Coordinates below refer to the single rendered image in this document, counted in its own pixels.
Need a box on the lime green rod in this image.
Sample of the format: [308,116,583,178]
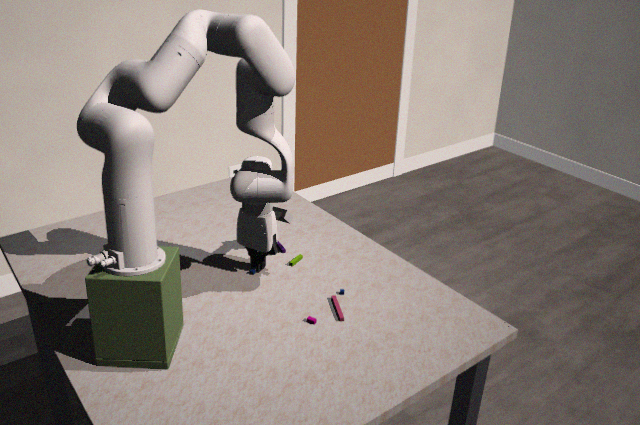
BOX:
[289,254,303,267]

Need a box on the pink rod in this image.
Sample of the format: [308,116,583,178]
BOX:
[331,295,344,322]

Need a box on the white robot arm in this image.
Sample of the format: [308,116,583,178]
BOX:
[77,9,295,276]

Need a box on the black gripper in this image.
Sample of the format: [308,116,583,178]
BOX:
[237,207,278,272]

